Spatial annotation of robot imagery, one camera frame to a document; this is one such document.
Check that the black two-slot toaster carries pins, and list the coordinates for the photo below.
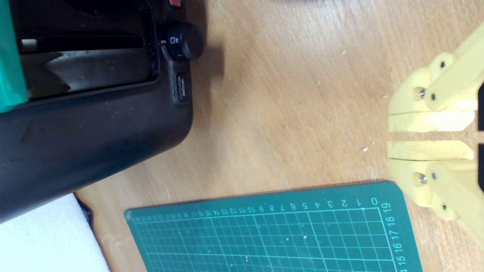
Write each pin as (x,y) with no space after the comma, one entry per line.
(94,143)

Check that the green cutting mat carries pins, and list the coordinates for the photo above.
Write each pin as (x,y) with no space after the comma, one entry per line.
(264,241)

